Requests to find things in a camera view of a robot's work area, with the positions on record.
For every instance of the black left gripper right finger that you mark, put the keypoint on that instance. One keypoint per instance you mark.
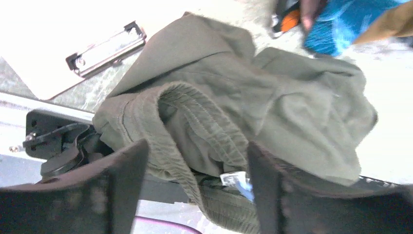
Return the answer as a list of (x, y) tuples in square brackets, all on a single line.
[(291, 201)]

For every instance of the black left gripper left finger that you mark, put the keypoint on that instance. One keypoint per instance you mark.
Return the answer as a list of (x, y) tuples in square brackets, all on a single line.
[(98, 198)]

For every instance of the olive green shorts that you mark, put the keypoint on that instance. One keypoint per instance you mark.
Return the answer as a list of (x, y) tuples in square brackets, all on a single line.
[(199, 93)]

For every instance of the black orange patterned shorts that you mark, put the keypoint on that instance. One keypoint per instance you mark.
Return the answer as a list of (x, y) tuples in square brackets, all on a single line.
[(285, 17)]

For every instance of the blue patterned shorts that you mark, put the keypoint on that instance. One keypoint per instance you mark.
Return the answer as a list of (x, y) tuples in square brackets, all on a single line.
[(342, 21)]

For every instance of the pink hanging shorts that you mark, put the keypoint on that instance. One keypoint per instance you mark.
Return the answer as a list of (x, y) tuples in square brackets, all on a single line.
[(309, 11)]

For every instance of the brown hanging shorts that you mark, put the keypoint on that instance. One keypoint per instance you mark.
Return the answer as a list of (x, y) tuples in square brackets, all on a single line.
[(396, 22)]

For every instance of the pink clipboard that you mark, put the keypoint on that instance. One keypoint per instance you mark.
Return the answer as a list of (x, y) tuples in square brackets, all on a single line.
[(36, 36)]

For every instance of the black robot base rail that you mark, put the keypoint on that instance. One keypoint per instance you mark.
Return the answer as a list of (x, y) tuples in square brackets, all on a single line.
[(67, 142)]

